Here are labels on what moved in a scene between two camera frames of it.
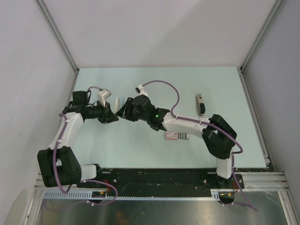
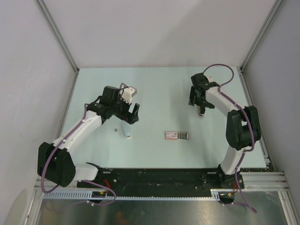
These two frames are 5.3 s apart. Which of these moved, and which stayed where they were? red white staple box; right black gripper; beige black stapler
Moved: right black gripper
Stayed: beige black stapler; red white staple box
